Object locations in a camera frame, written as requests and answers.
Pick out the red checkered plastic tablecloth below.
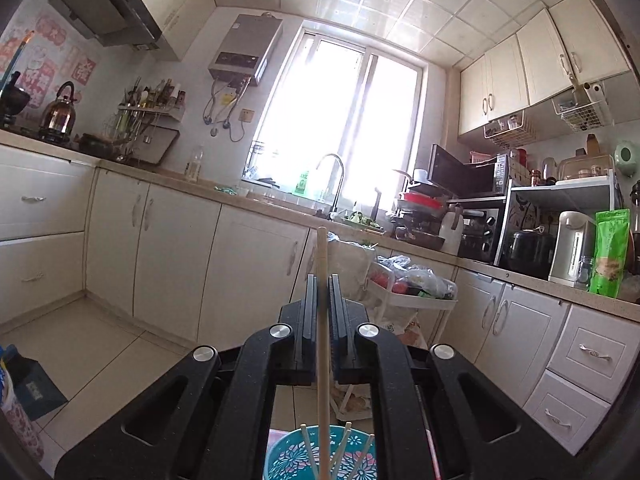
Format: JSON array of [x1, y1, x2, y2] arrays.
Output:
[[265, 429, 288, 466]]

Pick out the white electric water boiler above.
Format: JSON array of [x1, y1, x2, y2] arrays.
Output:
[[548, 211, 596, 289]]

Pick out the teal perforated plastic basket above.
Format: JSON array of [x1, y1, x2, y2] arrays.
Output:
[[262, 424, 379, 480]]

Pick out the black toaster oven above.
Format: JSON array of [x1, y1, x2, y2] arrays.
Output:
[[450, 196, 506, 264]]

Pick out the blue mop handle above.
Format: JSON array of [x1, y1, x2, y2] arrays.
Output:
[[0, 29, 35, 92]]

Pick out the utensil drying rack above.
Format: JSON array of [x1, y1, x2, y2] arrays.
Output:
[[104, 78, 186, 167]]

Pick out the kitchen faucet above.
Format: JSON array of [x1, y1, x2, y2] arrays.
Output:
[[314, 153, 346, 220]]

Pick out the copper kettle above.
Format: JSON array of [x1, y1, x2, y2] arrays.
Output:
[[39, 80, 76, 144]]

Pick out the floral pattern bin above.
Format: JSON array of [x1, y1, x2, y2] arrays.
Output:
[[1, 362, 44, 464]]

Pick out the black microwave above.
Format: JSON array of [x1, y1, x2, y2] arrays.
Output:
[[427, 144, 510, 198]]

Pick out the black wok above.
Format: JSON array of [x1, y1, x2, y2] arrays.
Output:
[[0, 70, 30, 126]]

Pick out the green snack bag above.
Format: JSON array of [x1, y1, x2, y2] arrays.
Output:
[[589, 209, 630, 298]]

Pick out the range hood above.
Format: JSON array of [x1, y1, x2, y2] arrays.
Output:
[[49, 0, 162, 50]]

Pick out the white rolling kitchen cart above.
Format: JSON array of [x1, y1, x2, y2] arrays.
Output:
[[338, 255, 458, 349]]

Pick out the wall gas water heater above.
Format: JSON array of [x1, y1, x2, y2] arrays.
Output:
[[208, 13, 283, 86]]

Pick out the clear plastic bottle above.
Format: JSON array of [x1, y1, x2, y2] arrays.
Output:
[[184, 145, 204, 182]]

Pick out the wooden chopstick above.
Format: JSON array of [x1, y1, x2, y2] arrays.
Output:
[[331, 422, 352, 480], [347, 434, 374, 480], [299, 424, 319, 480], [316, 228, 331, 480]]

